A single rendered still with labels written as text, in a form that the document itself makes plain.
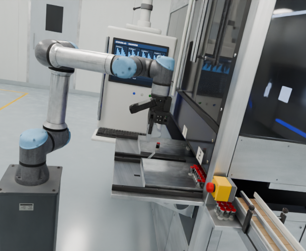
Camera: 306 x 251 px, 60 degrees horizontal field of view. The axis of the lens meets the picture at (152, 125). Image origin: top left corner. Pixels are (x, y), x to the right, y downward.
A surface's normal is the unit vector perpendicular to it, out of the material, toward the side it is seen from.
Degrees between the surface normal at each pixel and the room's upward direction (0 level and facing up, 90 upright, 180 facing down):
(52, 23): 90
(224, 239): 90
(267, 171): 90
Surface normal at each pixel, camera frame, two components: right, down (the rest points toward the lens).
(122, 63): -0.35, 0.23
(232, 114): 0.10, 0.32
